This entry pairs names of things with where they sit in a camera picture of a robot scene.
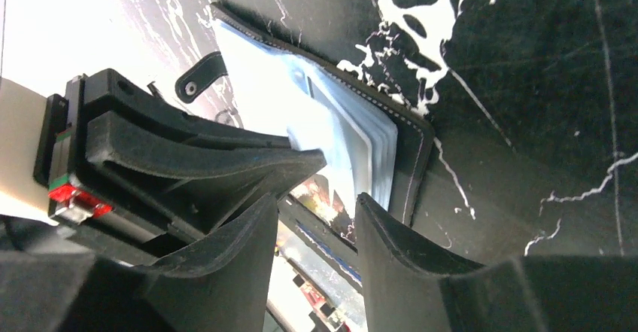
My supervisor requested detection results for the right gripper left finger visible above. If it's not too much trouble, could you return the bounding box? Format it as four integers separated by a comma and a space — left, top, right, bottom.
1, 195, 277, 331

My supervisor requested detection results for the black leather card holder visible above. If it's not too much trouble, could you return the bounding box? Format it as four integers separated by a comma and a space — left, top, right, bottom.
175, 2, 434, 225

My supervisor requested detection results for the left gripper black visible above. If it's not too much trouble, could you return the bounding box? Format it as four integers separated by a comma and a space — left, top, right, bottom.
33, 69, 326, 265

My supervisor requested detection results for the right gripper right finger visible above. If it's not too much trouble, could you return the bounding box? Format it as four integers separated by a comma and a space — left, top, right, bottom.
355, 193, 637, 331

